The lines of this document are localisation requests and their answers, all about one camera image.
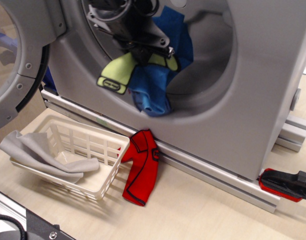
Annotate black braided cable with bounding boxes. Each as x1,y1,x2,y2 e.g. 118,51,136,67
0,213,27,240

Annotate dark blue felt garment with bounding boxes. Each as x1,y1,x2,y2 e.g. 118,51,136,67
149,6,194,72

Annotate red felt shirt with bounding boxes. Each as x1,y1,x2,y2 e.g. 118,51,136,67
121,129,159,207

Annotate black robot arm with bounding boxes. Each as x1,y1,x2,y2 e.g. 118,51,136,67
87,0,175,66

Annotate grey toy washing machine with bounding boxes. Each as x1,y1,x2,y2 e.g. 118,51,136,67
49,0,306,180

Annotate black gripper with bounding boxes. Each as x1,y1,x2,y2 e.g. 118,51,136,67
87,7,175,66

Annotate grey round machine door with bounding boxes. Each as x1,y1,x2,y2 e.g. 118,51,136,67
0,0,66,128

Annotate aluminium side profile block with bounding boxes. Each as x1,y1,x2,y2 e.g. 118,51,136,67
275,115,306,152

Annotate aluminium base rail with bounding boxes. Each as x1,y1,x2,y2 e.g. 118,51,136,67
41,90,281,213

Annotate blue object behind door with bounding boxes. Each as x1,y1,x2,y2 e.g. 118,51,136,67
42,67,58,96

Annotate white plastic laundry basket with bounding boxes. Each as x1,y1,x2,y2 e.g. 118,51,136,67
9,115,129,201

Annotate grey cloth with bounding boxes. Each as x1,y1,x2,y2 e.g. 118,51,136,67
0,130,99,183

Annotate aluminium table edge rail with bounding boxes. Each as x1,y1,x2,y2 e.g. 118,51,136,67
0,192,26,232

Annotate light blue cloth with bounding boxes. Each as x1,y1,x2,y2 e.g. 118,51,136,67
128,64,178,117

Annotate black bracket with screw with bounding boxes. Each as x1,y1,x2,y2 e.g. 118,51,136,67
26,209,74,240

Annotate red black clamp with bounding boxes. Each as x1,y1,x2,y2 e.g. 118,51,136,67
258,168,306,203

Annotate green felt sock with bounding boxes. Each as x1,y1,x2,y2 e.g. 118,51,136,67
96,53,181,95

